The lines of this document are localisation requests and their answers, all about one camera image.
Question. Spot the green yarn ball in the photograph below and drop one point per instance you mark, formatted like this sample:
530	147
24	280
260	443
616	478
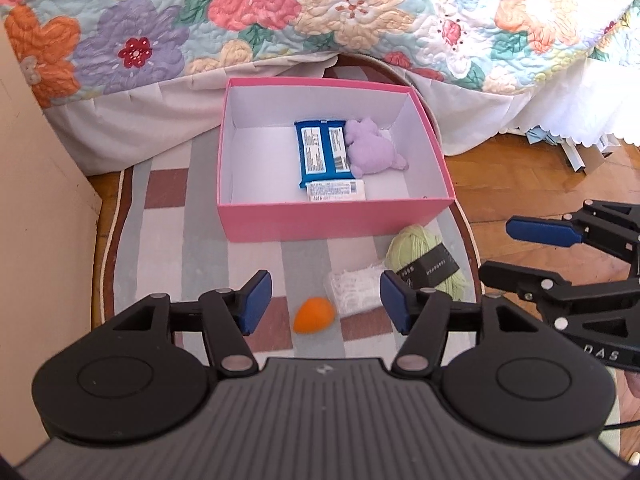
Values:
410	247

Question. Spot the white bed skirt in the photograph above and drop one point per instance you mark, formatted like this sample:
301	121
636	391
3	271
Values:
150	120

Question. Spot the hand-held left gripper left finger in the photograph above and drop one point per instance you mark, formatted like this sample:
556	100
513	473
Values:
255	300

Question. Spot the floral quilt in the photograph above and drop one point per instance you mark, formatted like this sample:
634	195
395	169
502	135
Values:
250	20

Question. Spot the white cardboard piece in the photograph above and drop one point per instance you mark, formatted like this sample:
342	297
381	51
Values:
580	157

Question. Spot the beige cabinet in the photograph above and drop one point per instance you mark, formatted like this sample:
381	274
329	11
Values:
35	210

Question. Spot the striped oval rug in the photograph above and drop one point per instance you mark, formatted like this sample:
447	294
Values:
165	240

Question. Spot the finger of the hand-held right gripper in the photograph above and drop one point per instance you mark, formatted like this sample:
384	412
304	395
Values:
540	230
515	275

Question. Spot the pink cardboard box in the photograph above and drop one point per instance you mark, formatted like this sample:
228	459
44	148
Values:
325	220

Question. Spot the orange makeup sponge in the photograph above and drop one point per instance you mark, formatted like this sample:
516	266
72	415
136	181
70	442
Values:
312	315

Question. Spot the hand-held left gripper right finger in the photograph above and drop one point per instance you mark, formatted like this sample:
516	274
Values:
395	300

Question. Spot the blue wipes packet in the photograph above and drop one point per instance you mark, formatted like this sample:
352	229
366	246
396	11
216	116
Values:
300	135

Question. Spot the light blue paper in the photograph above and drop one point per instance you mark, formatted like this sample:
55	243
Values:
537	135

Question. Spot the purple plush toy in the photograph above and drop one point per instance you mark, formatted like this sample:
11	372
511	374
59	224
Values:
370	150

